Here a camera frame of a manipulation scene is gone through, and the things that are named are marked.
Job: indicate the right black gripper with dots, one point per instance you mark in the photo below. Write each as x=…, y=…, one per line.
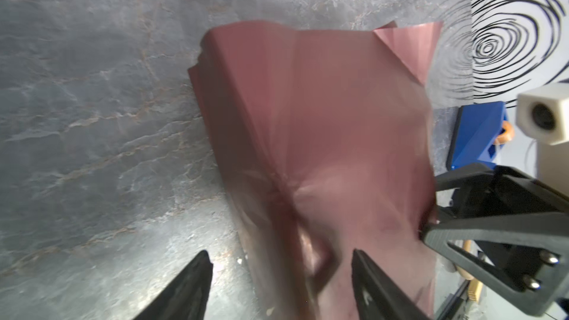
x=509, y=231

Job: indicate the red wrapping paper sheet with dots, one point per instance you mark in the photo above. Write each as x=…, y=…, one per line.
x=322, y=139

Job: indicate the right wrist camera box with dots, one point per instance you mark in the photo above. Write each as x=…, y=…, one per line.
x=542, y=113

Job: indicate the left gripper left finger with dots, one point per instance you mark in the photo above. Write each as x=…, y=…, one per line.
x=186, y=297

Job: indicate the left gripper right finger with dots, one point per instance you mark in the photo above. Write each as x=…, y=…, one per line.
x=376, y=295

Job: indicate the blue tape dispenser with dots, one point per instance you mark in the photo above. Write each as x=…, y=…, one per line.
x=480, y=132

